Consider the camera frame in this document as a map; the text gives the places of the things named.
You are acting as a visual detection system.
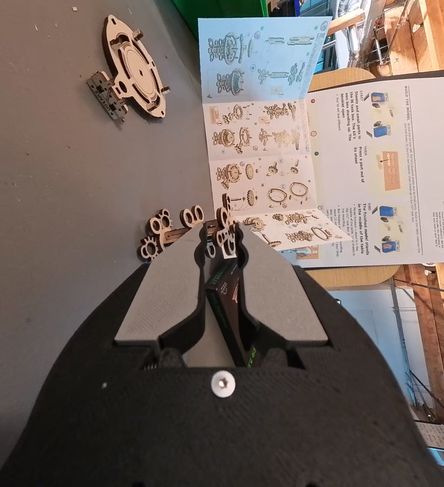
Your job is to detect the round wooden base part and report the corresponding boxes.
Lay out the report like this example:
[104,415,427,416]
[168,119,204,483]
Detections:
[86,14,170,121]

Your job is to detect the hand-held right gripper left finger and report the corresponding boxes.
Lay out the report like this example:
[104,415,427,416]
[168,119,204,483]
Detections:
[114,222,207,349]

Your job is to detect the wooden backing board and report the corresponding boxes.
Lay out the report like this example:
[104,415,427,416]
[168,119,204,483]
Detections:
[306,68,401,290]

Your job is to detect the folded instruction booklet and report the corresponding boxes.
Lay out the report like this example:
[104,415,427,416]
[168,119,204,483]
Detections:
[198,16,335,252]

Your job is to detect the wooden ringed tower assembly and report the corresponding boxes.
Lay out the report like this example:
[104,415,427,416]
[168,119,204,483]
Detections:
[136,193,242,263]

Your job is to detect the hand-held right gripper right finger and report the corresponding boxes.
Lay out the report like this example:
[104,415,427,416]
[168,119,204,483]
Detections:
[234,222,331,347]

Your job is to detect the black kit box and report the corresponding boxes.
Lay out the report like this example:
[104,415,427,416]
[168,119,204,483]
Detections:
[206,260,262,369]

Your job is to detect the white instruction poster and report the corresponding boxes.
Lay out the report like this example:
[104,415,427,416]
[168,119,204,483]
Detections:
[294,68,444,269]

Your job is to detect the green plastic bin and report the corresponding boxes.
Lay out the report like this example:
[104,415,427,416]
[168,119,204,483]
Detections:
[171,0,270,28]

